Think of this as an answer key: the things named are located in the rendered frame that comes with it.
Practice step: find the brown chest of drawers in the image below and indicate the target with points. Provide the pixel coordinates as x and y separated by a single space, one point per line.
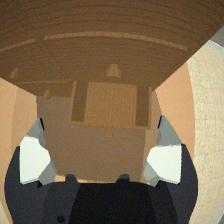
38 37

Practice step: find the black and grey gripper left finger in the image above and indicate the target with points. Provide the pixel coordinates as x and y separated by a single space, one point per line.
30 168

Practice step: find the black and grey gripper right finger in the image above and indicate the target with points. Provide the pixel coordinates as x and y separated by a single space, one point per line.
170 169

